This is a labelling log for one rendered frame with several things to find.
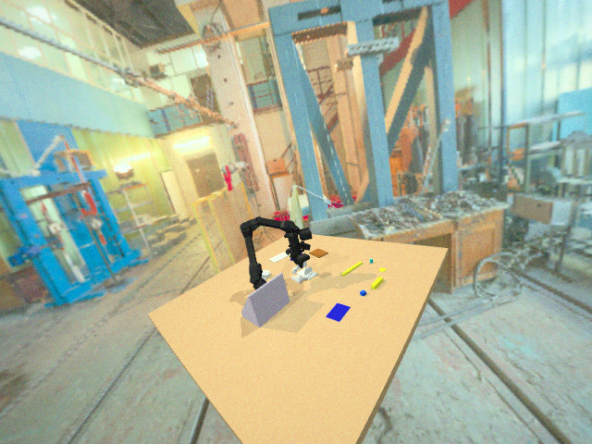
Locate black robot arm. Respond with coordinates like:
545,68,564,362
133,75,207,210
240,216,312,290

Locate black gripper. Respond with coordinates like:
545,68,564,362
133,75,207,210
286,243,310,269

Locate yellow rectangular block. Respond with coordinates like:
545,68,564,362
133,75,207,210
371,277,384,290

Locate yellow long bar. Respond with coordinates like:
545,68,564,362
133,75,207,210
342,262,362,277

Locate orange flat plate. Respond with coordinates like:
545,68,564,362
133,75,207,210
309,249,328,258

